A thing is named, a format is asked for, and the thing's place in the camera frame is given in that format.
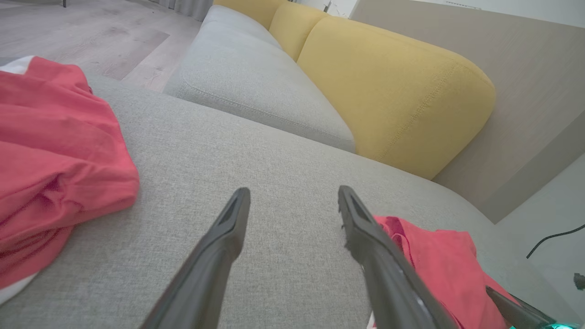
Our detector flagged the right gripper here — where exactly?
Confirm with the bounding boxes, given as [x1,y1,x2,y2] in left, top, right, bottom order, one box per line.
[485,286,583,329]

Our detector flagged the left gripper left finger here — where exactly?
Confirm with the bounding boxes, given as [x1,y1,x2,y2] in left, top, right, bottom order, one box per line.
[138,186,251,329]

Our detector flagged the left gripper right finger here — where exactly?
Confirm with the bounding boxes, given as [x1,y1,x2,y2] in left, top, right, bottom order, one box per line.
[337,185,458,329]

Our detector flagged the red basketball jersey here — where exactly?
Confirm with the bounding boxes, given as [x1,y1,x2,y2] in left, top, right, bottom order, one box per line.
[366,215,521,329]

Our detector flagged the red basketball shorts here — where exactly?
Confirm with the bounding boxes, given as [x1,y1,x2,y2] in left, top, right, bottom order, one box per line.
[0,55,140,306]

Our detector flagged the large grey chaise seat cushion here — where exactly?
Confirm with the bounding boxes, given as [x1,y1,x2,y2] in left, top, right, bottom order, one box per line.
[0,73,581,329]

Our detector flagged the yellow sofa back cushion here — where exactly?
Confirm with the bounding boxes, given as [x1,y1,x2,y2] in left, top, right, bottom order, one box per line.
[296,16,497,181]
[213,0,287,29]
[268,2,330,63]

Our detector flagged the grey sofa seat cushion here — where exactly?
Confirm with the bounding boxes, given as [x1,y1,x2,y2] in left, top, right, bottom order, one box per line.
[201,5,284,50]
[162,21,357,154]

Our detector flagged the thin black loose cable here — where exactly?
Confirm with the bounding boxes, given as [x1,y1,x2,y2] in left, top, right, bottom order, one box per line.
[526,223,585,259]

